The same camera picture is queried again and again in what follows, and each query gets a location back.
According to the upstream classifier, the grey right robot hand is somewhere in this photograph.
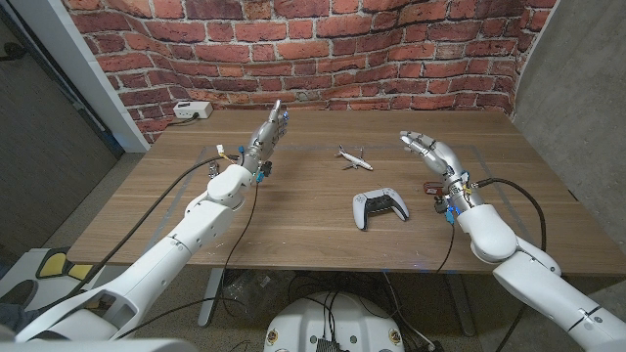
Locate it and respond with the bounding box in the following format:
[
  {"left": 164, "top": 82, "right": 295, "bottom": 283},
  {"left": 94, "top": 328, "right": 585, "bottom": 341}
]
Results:
[{"left": 399, "top": 129, "right": 485, "bottom": 212}]

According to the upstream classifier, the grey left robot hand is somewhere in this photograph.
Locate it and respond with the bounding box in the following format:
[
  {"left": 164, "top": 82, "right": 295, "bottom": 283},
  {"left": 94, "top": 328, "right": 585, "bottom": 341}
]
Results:
[{"left": 240, "top": 99, "right": 290, "bottom": 176}]

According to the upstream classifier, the white game controller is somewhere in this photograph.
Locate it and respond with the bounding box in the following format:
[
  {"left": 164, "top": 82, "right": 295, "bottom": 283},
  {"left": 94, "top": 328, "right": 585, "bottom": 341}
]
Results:
[{"left": 352, "top": 187, "right": 411, "bottom": 232}]

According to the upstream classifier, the white robot shoulder cover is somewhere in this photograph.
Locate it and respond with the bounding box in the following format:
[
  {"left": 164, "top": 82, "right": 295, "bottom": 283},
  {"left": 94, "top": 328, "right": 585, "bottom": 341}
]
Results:
[{"left": 0, "top": 338, "right": 200, "bottom": 352}]

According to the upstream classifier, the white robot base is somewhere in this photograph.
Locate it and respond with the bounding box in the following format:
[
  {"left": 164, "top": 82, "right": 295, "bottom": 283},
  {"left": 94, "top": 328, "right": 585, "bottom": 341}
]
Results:
[{"left": 263, "top": 291, "right": 406, "bottom": 352}]

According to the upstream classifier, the white toy airplane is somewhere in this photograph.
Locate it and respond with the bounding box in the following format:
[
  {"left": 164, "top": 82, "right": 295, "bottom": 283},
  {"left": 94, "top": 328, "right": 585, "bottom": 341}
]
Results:
[{"left": 334, "top": 144, "right": 375, "bottom": 172}]

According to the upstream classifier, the white power outlet box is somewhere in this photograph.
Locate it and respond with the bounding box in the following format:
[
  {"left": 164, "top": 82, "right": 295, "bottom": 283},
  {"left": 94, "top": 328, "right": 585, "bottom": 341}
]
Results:
[{"left": 172, "top": 101, "right": 214, "bottom": 120}]

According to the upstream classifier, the red brick printed backdrop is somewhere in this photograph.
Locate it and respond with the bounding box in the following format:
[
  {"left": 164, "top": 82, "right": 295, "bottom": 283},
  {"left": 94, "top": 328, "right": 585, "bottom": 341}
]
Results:
[{"left": 61, "top": 0, "right": 559, "bottom": 146}]

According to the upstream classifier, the grey table leg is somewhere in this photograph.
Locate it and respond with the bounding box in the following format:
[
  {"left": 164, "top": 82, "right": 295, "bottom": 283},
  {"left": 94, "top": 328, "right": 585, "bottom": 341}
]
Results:
[{"left": 444, "top": 273, "right": 478, "bottom": 337}]

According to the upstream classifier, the clear plastic bag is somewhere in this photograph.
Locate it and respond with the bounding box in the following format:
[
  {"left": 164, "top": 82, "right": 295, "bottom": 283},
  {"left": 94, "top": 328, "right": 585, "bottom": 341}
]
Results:
[{"left": 225, "top": 269, "right": 294, "bottom": 322}]

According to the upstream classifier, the white table leg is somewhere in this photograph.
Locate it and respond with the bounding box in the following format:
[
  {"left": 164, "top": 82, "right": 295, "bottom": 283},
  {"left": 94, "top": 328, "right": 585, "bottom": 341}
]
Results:
[{"left": 198, "top": 267, "right": 225, "bottom": 328}]

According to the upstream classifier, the dark grey door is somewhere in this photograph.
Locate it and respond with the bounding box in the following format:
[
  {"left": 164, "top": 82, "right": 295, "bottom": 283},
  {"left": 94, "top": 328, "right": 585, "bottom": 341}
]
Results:
[{"left": 0, "top": 9, "right": 123, "bottom": 255}]

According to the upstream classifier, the yellow black foot pedal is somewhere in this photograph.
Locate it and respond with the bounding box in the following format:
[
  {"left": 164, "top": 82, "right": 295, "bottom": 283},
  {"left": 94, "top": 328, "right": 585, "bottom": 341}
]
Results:
[{"left": 36, "top": 249, "right": 94, "bottom": 281}]

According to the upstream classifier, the white floor platform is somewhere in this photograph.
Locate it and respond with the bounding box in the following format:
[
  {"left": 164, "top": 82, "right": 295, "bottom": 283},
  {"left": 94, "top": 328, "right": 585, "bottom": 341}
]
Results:
[{"left": 0, "top": 246, "right": 116, "bottom": 314}]

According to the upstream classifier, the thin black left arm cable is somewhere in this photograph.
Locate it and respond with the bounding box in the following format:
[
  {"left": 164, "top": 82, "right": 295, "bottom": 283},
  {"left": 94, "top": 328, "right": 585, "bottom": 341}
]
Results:
[{"left": 114, "top": 181, "right": 260, "bottom": 339}]

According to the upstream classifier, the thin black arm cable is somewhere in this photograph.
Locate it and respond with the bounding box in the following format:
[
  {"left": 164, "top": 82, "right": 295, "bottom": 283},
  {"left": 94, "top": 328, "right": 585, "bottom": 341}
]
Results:
[
  {"left": 434, "top": 220, "right": 457, "bottom": 274},
  {"left": 114, "top": 181, "right": 260, "bottom": 339}
]

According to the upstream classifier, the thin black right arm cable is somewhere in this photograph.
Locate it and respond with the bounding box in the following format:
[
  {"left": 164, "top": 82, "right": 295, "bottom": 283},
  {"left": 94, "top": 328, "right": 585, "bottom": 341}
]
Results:
[{"left": 434, "top": 220, "right": 457, "bottom": 274}]

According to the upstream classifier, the black outlet box cable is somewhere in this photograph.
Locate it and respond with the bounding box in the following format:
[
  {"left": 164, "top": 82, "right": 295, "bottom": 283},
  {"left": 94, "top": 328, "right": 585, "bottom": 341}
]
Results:
[{"left": 168, "top": 112, "right": 200, "bottom": 127}]

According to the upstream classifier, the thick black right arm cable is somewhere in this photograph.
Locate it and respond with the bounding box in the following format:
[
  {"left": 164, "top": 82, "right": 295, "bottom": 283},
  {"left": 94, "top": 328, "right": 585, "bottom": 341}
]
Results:
[{"left": 472, "top": 177, "right": 548, "bottom": 352}]

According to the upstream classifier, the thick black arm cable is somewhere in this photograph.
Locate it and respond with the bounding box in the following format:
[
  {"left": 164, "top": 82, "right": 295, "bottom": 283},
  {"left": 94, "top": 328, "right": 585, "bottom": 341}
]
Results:
[
  {"left": 41, "top": 154, "right": 241, "bottom": 312},
  {"left": 472, "top": 177, "right": 548, "bottom": 352}
]

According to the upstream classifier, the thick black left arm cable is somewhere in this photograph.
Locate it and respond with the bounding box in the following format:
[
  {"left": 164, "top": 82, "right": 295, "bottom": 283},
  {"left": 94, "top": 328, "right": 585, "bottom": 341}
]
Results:
[{"left": 41, "top": 154, "right": 241, "bottom": 312}]

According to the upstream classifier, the white door frame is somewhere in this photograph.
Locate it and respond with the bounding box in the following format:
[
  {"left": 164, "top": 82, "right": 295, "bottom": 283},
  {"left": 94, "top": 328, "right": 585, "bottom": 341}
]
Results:
[{"left": 8, "top": 0, "right": 152, "bottom": 154}]

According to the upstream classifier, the black door handle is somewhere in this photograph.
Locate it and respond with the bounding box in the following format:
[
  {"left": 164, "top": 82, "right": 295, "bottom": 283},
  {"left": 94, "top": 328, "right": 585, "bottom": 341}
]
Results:
[{"left": 0, "top": 42, "right": 28, "bottom": 63}]

